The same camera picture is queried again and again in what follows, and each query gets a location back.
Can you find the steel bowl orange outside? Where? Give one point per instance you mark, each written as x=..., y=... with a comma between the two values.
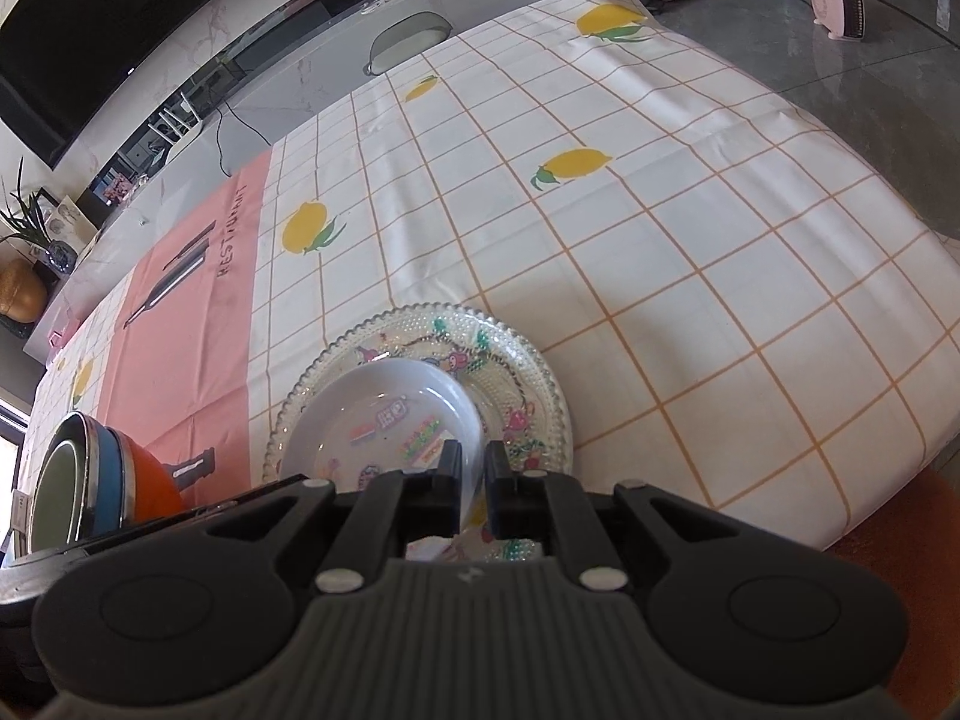
x=148, y=491

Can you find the black wall television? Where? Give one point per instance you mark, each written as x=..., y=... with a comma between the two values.
x=62, y=59

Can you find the pink electric heater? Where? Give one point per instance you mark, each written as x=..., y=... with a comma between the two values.
x=844, y=20

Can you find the brown round vase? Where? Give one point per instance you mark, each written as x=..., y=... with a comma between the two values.
x=23, y=296

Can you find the small white printed plate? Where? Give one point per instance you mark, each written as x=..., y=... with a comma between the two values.
x=386, y=415

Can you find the steel bowl blue outside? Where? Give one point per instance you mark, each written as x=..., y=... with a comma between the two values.
x=103, y=492

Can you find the white wifi router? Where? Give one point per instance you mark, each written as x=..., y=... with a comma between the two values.
x=183, y=125

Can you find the checked lemon tablecloth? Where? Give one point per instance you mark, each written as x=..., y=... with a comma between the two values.
x=738, y=308

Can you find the pink box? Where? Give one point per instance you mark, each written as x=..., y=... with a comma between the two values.
x=61, y=334

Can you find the clear glass patterned plate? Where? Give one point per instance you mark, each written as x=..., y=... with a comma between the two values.
x=518, y=397

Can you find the small plant blue vase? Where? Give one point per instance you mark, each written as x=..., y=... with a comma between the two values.
x=25, y=222

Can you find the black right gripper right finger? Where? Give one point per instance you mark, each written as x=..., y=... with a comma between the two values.
x=628, y=539

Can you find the white marble tv cabinet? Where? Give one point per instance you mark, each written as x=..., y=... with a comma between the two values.
x=265, y=110

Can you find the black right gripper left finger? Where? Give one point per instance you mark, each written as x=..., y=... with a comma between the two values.
x=320, y=540

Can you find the white round stool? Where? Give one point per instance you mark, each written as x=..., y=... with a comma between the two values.
x=405, y=39

